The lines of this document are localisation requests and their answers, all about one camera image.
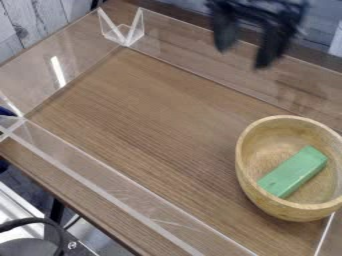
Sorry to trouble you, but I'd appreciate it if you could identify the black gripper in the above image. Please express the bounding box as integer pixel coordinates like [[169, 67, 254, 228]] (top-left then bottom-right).
[[206, 0, 310, 69]]

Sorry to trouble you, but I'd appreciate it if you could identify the green rectangular block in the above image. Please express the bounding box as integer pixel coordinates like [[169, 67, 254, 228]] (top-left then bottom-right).
[[258, 146, 329, 199]]

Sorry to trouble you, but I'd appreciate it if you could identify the clear acrylic corner bracket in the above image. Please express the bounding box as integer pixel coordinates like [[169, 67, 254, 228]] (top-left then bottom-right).
[[98, 8, 145, 47]]

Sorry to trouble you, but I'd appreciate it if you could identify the clear acrylic tray wall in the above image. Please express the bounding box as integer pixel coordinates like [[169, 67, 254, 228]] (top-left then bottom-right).
[[0, 104, 257, 256]]

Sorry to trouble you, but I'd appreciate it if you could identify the light wooden bowl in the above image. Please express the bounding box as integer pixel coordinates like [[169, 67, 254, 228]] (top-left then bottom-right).
[[235, 115, 342, 222]]

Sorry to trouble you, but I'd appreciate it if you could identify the black cable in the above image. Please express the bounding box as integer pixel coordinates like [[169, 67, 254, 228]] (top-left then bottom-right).
[[0, 217, 64, 256]]

